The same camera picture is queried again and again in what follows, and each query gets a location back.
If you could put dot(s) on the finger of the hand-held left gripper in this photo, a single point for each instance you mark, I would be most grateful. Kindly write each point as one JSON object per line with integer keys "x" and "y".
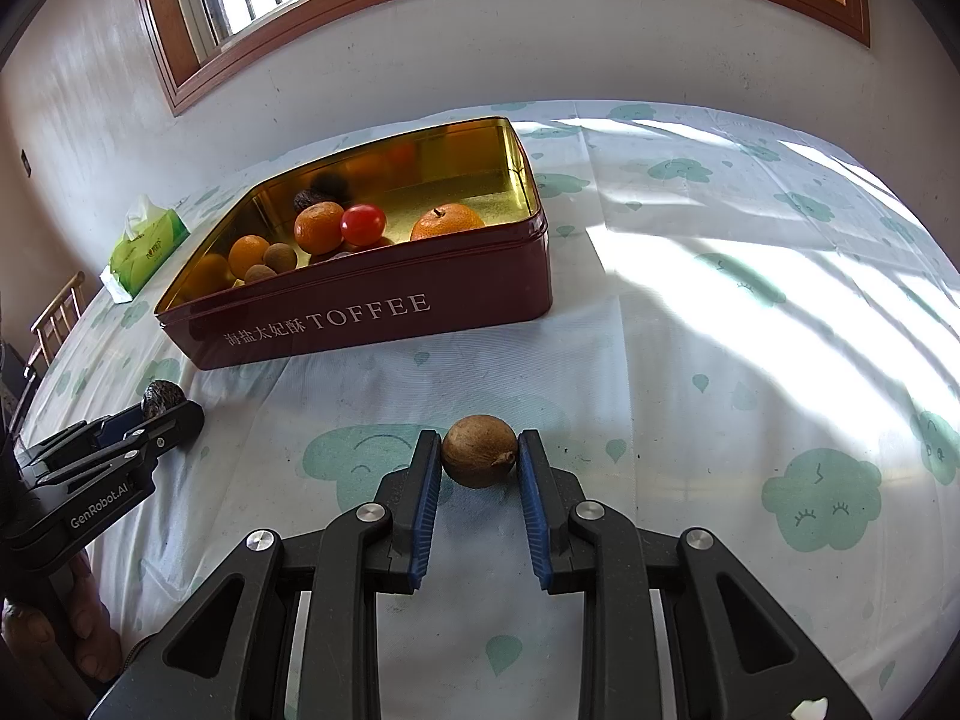
{"x": 172, "y": 427}
{"x": 82, "y": 439}

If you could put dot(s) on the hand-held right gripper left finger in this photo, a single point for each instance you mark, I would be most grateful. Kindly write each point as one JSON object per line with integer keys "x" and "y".
{"x": 424, "y": 510}

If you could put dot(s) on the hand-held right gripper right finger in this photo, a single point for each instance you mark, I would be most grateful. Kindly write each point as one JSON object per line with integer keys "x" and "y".
{"x": 534, "y": 510}

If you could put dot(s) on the large dark water chestnut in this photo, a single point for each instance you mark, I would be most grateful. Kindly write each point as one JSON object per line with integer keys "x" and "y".
{"x": 163, "y": 399}

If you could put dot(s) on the brown longan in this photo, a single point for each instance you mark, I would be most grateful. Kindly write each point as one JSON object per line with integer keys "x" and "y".
{"x": 281, "y": 255}
{"x": 478, "y": 451}
{"x": 260, "y": 272}

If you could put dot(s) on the small mandarin orange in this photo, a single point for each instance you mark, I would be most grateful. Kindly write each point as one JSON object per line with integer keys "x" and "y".
{"x": 248, "y": 255}

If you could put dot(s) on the red and gold tin box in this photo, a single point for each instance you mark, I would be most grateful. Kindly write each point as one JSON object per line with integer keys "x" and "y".
{"x": 487, "y": 292}

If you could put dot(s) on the rough-skinned mandarin orange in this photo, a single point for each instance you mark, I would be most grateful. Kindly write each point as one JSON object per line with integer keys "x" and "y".
{"x": 319, "y": 229}

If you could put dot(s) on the red cherry tomato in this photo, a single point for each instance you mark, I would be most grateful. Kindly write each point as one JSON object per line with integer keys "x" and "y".
{"x": 363, "y": 224}

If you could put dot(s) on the smooth orange with stem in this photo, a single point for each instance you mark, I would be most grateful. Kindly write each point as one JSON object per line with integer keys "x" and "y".
{"x": 448, "y": 223}

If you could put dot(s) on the person's left hand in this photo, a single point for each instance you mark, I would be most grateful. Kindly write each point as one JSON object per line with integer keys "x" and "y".
{"x": 94, "y": 615}

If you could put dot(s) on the wooden chair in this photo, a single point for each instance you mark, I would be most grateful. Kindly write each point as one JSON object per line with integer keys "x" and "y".
{"x": 56, "y": 315}

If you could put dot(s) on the green tissue box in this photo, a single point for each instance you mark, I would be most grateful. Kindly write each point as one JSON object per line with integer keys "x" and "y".
{"x": 146, "y": 255}

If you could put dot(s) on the white green-patterned tablecloth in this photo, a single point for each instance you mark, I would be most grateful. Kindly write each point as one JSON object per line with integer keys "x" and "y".
{"x": 712, "y": 390}

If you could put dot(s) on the wood-framed barred window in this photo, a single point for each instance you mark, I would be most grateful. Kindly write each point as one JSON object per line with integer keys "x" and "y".
{"x": 161, "y": 37}

